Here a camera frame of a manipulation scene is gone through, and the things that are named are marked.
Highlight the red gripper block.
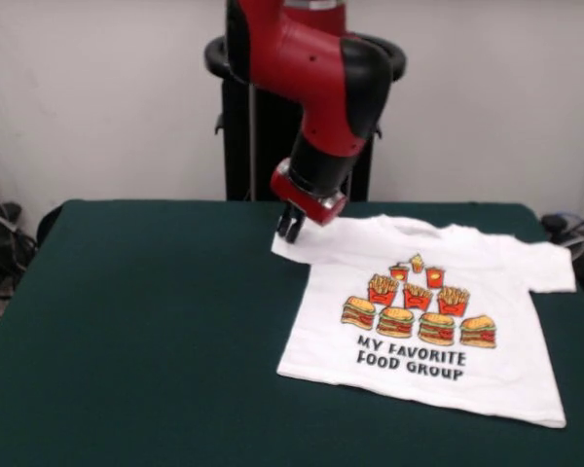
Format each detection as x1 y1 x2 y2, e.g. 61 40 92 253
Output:
270 158 347 244

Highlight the white printed t-shirt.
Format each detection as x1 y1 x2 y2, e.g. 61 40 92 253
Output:
271 212 578 430

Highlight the dark green table cloth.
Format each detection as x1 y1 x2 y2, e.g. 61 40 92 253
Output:
0 198 584 467

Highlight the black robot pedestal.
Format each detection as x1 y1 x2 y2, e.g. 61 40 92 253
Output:
203 29 409 203

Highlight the black cable tangle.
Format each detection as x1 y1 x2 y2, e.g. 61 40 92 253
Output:
0 155 40 341

